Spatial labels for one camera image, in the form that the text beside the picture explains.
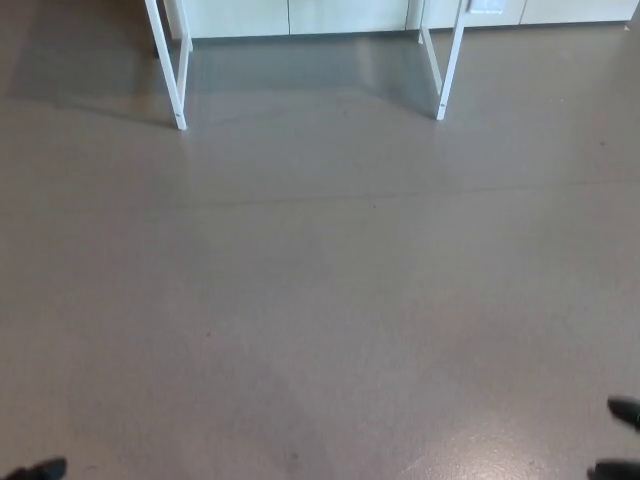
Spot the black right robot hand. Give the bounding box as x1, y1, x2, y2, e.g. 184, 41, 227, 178
586, 395, 640, 480

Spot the white desk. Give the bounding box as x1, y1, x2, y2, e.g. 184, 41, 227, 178
144, 0, 472, 132

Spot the white cabinet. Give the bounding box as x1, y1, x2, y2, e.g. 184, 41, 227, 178
164, 0, 640, 41

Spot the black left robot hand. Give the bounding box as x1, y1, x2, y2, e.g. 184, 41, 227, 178
0, 456, 68, 480

